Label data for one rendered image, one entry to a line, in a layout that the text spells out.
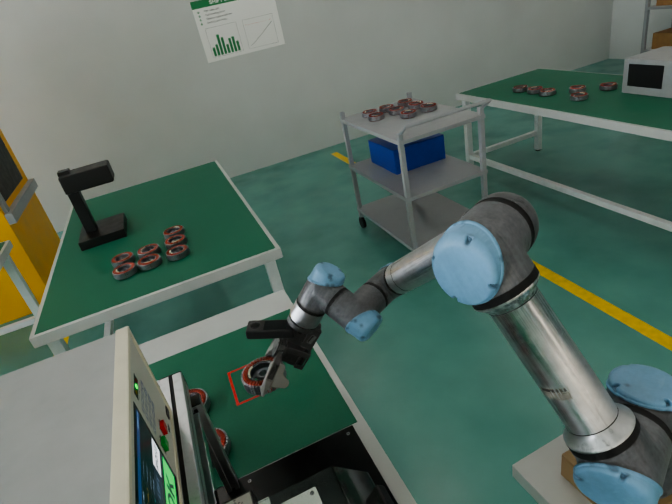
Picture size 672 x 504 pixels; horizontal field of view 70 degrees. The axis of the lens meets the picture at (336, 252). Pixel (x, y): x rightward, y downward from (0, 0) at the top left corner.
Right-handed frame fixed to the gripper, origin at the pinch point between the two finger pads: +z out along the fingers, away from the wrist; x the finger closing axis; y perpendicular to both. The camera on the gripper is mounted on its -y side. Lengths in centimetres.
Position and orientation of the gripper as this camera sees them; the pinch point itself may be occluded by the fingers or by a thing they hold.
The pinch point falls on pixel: (262, 375)
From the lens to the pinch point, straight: 126.6
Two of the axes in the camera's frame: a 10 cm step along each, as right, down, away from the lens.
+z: -4.5, 8.0, 3.9
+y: 8.9, 3.8, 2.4
